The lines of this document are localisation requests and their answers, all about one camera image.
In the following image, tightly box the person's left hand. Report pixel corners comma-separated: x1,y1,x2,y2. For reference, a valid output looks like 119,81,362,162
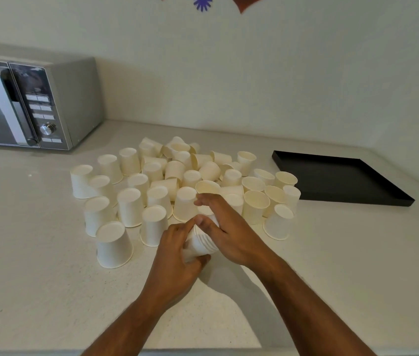
143,216,212,303

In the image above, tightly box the person's right hand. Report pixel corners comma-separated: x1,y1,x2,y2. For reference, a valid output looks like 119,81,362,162
194,193,283,271

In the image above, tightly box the nested white cup stack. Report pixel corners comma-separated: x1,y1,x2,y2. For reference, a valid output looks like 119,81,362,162
182,219,220,264

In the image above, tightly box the person's right forearm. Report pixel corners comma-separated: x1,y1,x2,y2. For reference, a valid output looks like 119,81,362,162
258,256,378,356

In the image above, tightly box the person's left forearm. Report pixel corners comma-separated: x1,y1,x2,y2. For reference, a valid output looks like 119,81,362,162
80,293,181,356

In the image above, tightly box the pile of white paper cups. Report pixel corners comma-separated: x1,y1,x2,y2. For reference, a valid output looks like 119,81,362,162
70,136,301,270

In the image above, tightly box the black flat tray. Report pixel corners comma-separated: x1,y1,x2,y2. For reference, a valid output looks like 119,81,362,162
272,150,416,207

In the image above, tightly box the silver microwave oven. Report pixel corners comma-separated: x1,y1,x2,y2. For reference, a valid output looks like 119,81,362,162
0,56,105,152

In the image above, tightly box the red heart wall decoration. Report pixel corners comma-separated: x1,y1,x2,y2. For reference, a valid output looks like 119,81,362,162
228,0,270,15

